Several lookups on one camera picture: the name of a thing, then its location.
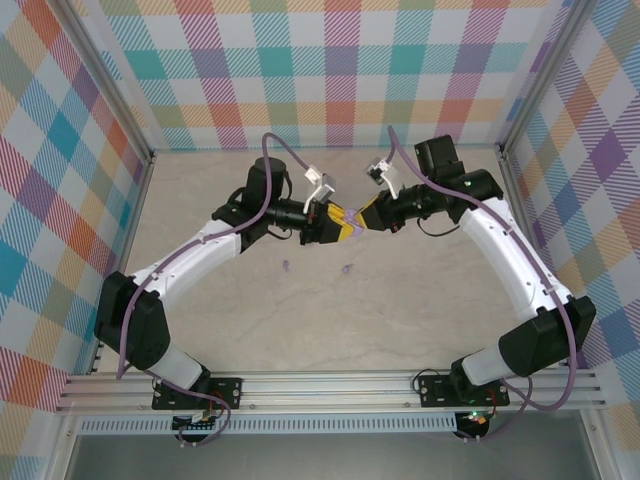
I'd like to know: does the small electronics board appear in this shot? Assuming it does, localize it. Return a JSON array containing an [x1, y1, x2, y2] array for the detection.
[[459, 409, 494, 430], [172, 413, 224, 435]]

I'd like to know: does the purple earbud charging case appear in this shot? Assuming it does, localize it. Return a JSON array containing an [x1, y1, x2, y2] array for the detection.
[[344, 208, 366, 238]]

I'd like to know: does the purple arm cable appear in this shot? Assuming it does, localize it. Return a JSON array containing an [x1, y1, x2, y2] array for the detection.
[[115, 132, 314, 448], [387, 124, 581, 444]]

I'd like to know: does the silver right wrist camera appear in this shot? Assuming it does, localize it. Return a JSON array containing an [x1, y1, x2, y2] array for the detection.
[[367, 157, 400, 184]]

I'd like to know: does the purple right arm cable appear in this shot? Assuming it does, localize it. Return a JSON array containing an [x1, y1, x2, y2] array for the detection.
[[387, 124, 581, 444]]

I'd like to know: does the grey metal panel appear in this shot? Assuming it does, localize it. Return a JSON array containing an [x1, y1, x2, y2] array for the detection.
[[64, 433, 604, 480]]

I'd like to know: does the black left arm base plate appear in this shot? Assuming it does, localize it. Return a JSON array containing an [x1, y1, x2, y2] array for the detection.
[[151, 377, 245, 412]]

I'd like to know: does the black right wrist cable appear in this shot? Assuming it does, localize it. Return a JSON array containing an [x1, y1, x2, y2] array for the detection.
[[417, 218, 462, 240]]

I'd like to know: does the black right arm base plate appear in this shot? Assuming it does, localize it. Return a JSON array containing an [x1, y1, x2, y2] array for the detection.
[[417, 374, 512, 409]]

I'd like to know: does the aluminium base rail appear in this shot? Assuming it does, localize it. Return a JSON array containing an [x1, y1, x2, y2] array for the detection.
[[54, 368, 609, 414]]

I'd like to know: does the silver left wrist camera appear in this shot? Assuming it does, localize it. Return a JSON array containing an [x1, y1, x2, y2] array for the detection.
[[313, 173, 337, 202]]

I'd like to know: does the white slotted cable duct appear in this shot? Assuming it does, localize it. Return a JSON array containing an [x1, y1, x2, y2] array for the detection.
[[77, 413, 460, 435]]

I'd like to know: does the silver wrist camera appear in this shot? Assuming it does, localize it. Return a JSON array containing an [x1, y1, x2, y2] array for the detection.
[[313, 173, 337, 202], [367, 157, 400, 184]]

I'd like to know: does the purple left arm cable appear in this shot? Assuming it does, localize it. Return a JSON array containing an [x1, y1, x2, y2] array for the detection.
[[115, 132, 314, 448]]

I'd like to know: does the aluminium frame post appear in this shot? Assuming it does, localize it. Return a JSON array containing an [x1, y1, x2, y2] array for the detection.
[[498, 0, 599, 159], [58, 0, 155, 164]]

